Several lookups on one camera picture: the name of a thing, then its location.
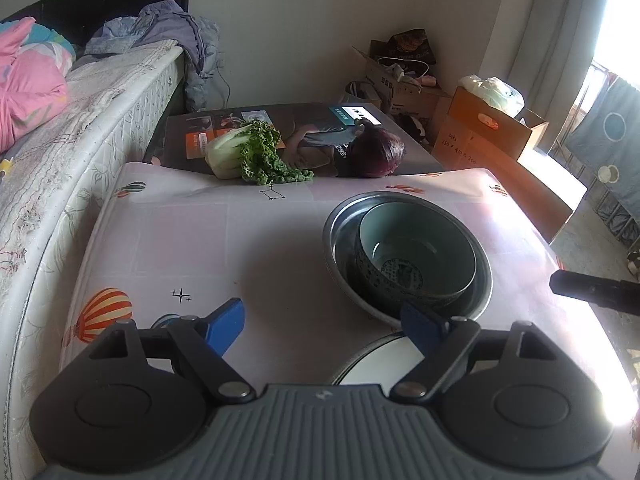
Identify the purple cabbage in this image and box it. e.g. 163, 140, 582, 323
347, 126, 406, 179

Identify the teal ceramic bowl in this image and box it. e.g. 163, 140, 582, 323
353, 201, 477, 307

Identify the grey curtain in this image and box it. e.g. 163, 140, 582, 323
479, 0, 602, 152

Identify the wide steel bowl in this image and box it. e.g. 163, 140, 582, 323
322, 192, 494, 332

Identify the black bed headboard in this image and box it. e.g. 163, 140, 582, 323
0, 0, 194, 52

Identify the dark printed flat box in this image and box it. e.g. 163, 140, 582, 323
142, 102, 447, 179

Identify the large white orange box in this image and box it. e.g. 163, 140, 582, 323
499, 149, 589, 244

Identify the green leafy cabbage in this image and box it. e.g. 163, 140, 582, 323
204, 119, 315, 185

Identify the white plastic bag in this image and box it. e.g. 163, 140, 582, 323
458, 74, 525, 119

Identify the grey-blue clothes pile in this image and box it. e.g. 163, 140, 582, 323
84, 2, 224, 112

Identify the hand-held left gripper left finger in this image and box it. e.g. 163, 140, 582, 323
90, 297, 256, 404

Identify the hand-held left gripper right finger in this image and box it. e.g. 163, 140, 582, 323
390, 300, 556, 403

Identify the blue hanging cloth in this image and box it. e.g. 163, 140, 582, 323
564, 77, 640, 232

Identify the open brown cardboard box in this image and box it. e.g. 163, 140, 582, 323
352, 39, 452, 117

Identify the small steel bowl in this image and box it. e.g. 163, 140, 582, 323
332, 198, 488, 313

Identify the white quilted mattress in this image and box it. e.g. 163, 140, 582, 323
0, 40, 187, 480

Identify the dark snack bag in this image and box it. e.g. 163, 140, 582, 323
387, 29, 437, 67

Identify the pink patterned quilt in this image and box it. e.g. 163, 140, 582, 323
0, 17, 77, 154

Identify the orange cardboard box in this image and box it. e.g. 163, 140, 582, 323
432, 86, 550, 172

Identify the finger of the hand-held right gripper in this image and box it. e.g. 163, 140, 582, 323
548, 269, 624, 311

